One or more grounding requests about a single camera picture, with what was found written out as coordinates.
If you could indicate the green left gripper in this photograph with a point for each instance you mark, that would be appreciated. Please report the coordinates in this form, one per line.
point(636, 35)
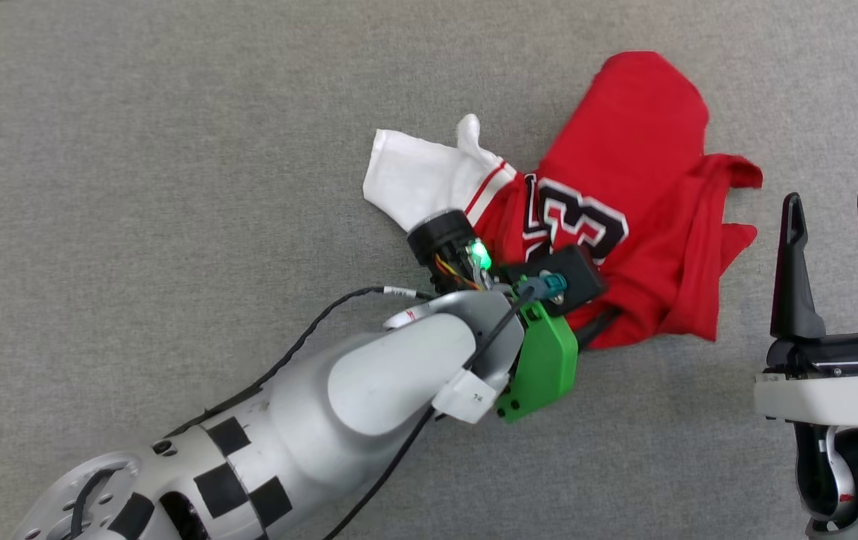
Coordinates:
point(545, 360)

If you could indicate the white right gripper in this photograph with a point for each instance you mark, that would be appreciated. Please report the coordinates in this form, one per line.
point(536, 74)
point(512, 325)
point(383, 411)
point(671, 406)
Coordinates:
point(834, 390)

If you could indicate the red and white basketball jersey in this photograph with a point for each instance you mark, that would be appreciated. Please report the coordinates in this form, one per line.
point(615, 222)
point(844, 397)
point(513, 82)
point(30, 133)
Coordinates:
point(639, 142)

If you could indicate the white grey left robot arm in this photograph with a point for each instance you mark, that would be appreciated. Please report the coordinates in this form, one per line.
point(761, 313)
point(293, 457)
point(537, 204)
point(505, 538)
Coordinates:
point(369, 390)

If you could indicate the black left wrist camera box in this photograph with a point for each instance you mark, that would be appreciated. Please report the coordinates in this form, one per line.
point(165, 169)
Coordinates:
point(575, 274)

